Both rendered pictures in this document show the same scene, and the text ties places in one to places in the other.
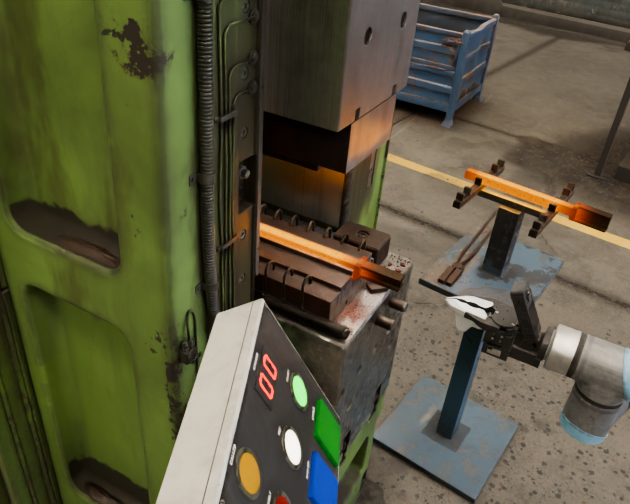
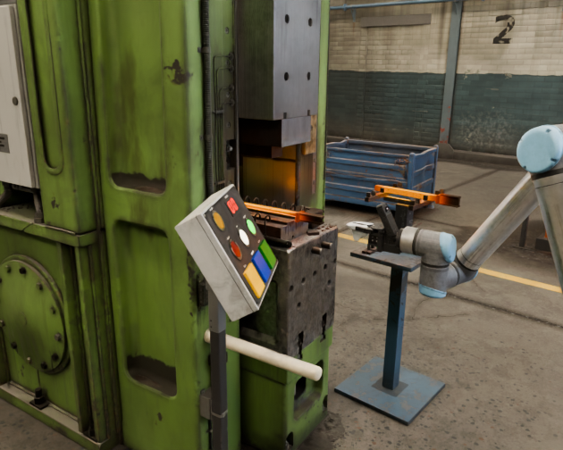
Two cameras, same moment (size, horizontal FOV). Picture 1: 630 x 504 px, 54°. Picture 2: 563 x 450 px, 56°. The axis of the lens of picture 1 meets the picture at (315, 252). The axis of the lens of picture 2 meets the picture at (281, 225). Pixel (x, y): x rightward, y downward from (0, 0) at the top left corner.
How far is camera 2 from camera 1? 0.88 m
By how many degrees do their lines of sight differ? 18
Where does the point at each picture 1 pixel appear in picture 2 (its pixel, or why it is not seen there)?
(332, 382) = (284, 279)
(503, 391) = (435, 366)
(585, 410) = (426, 272)
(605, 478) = (510, 414)
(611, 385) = (434, 250)
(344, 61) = (273, 84)
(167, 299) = (188, 200)
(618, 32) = not seen: hidden behind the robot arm
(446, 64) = (400, 178)
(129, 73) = (174, 84)
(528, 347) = (392, 242)
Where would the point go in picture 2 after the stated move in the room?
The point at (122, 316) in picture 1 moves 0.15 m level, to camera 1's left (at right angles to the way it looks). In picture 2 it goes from (165, 220) to (121, 218)
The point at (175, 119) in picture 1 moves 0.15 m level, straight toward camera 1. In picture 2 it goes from (193, 104) to (192, 107)
